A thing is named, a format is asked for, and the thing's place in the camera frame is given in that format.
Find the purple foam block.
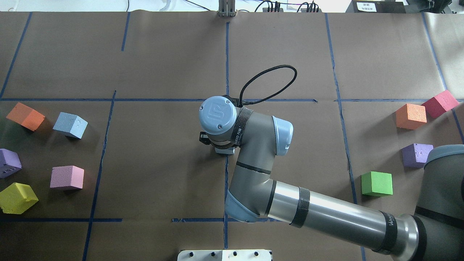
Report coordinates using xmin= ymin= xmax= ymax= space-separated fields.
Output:
xmin=0 ymin=148 xmax=22 ymax=179
xmin=401 ymin=143 xmax=434 ymax=169

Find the black power box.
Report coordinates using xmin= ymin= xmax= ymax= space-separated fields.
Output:
xmin=345 ymin=0 xmax=406 ymax=13

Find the purple foam block left side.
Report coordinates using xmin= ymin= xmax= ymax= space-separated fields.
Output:
xmin=0 ymin=148 xmax=22 ymax=179

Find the light blue foam block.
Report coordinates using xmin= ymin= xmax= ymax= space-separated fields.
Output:
xmin=53 ymin=112 xmax=88 ymax=139
xmin=214 ymin=147 xmax=235 ymax=155

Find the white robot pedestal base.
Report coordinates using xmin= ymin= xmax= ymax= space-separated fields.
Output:
xmin=177 ymin=249 xmax=273 ymax=261

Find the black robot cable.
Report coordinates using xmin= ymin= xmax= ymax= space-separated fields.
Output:
xmin=222 ymin=65 xmax=298 ymax=107

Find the aluminium frame post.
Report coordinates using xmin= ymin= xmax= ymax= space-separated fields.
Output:
xmin=217 ymin=0 xmax=236 ymax=17

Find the purple foam block right side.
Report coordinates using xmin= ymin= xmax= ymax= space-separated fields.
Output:
xmin=401 ymin=143 xmax=434 ymax=169

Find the pink foam block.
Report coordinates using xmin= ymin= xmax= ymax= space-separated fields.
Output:
xmin=50 ymin=166 xmax=84 ymax=190

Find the orange foam block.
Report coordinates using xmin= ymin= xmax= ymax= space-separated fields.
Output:
xmin=395 ymin=103 xmax=427 ymax=130
xmin=6 ymin=102 xmax=45 ymax=132

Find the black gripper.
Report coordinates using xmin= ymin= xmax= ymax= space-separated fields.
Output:
xmin=199 ymin=132 xmax=236 ymax=150

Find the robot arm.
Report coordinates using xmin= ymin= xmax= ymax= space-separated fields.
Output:
xmin=199 ymin=96 xmax=463 ymax=261

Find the orange foam block right side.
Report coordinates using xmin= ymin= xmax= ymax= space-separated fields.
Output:
xmin=395 ymin=103 xmax=427 ymax=130

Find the orange foam block left side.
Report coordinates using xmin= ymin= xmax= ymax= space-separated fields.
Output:
xmin=6 ymin=102 xmax=45 ymax=132

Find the yellow foam block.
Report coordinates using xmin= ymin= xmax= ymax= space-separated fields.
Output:
xmin=0 ymin=182 xmax=39 ymax=215

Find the crimson foam block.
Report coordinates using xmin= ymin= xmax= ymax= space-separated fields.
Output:
xmin=422 ymin=90 xmax=459 ymax=119

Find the green foam block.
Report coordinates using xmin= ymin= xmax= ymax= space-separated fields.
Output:
xmin=361 ymin=171 xmax=393 ymax=197

